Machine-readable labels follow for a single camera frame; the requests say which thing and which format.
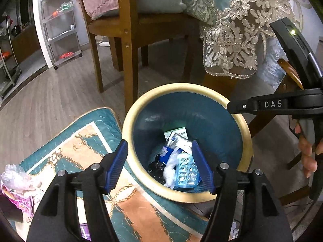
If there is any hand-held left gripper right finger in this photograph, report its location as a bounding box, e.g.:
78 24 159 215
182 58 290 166
191 140 287 242

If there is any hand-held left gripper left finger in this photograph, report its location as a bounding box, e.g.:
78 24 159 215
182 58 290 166
26 139 129 242

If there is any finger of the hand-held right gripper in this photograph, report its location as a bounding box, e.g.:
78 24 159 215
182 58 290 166
227 92 293 115

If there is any blue blister pack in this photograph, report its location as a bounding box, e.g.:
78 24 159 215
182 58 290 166
174 151 201 189

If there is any white tissue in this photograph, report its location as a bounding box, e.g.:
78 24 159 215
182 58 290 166
163 152 178 188

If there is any blue and white packet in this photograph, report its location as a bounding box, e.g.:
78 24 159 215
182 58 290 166
159 131 193 164

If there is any black plastic bag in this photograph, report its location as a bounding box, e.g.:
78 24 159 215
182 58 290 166
148 154 168 183

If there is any green and white medicine box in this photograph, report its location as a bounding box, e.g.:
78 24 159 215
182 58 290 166
164 127 188 142

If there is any blue bin with cream rim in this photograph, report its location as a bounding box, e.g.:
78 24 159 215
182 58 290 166
122 83 253 204

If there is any purple packet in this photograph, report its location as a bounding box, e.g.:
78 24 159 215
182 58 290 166
80 223 92 241

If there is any pink snack packet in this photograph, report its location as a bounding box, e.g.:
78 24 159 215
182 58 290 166
2 189 34 221

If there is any clear plastic wrapper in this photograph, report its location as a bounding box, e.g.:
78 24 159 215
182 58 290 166
1 164 34 194

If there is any person's right hand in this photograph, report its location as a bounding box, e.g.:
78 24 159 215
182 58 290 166
295 125 323 178

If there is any amber wooden chair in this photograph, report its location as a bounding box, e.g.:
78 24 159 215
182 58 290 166
246 58 318 207

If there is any clear plastic bag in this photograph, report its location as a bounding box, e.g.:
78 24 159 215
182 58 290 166
256 38 288 86

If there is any teal printed cushion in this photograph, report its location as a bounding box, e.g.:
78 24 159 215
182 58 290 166
7 108 228 242

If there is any grey cloth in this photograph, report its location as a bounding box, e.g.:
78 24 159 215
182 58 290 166
228 222 240 240

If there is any teal lace-trimmed tablecloth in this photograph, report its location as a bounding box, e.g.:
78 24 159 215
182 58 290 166
174 0 306 79

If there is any metal shelving rack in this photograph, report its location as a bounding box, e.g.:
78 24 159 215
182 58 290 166
0 13 23 99

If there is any white shelf cart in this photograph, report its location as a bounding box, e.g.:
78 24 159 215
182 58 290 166
39 0 82 70

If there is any wooden kitchen cabinet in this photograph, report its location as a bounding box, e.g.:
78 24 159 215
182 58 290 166
11 25 41 63

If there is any pink cushion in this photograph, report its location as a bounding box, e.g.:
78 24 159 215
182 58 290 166
79 0 120 21

